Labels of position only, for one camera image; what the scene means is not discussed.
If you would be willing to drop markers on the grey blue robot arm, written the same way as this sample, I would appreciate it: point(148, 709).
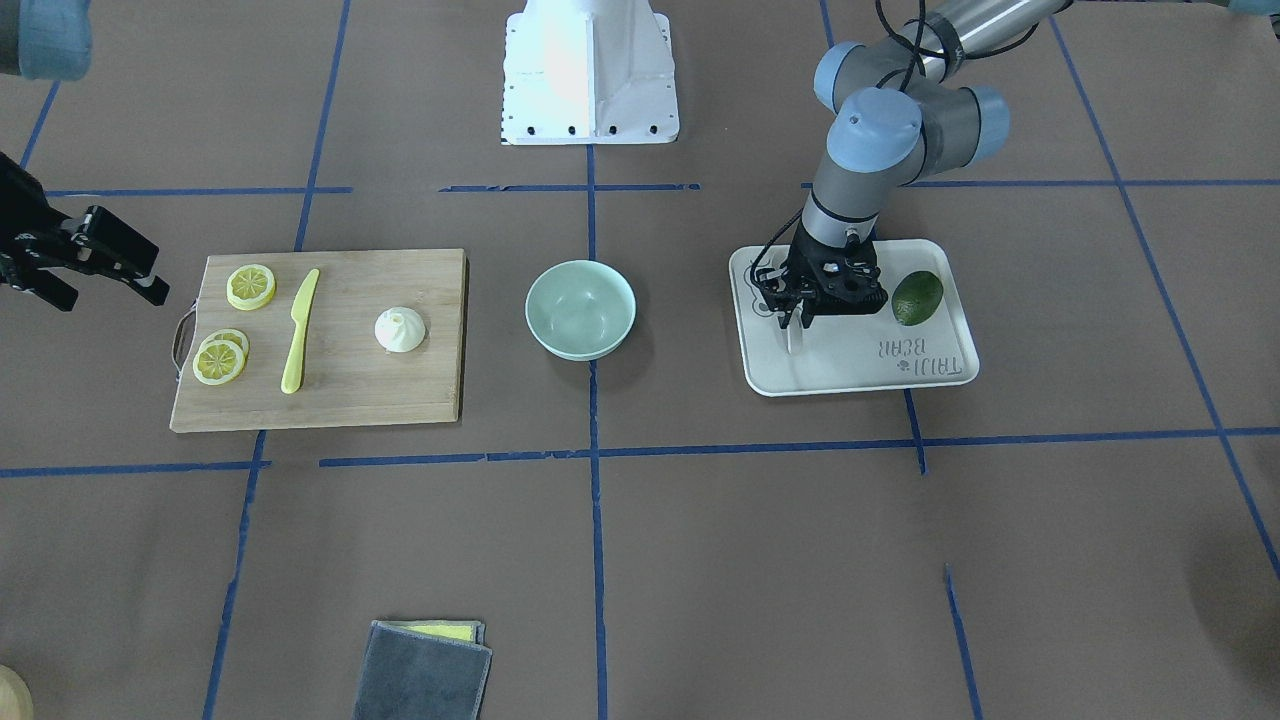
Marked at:
point(895, 122)

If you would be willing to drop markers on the green avocado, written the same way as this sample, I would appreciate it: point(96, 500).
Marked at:
point(916, 298)

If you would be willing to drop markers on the middle lemon slice underneath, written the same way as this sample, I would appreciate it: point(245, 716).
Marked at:
point(230, 335)

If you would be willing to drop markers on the cream bear serving tray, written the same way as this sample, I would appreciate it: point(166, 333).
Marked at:
point(863, 353)

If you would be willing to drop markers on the lemon slice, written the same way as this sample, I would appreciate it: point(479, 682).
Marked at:
point(250, 287)
point(218, 362)

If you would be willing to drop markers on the upper lemon slice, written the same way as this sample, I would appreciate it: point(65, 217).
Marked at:
point(250, 287)

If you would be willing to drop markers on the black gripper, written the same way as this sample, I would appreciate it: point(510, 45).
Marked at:
point(787, 291)

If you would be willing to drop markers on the second grey blue robot arm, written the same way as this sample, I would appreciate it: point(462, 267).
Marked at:
point(52, 40)

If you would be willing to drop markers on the wooden cutting board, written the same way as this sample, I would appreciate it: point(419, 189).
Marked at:
point(349, 379)

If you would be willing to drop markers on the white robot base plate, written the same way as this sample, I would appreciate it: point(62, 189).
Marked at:
point(588, 73)

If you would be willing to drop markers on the grey folded cloth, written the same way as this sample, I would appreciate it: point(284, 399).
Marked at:
point(423, 669)

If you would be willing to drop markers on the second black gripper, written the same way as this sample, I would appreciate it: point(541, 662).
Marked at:
point(22, 235)

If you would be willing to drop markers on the light green bowl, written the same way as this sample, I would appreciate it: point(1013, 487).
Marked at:
point(580, 310)

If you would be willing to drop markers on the lower lemon slice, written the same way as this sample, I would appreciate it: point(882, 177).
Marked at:
point(218, 362)

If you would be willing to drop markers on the white ceramic spoon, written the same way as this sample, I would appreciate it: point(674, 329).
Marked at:
point(794, 336)

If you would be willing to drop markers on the yellow plastic knife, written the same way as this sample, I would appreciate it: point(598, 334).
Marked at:
point(294, 367)

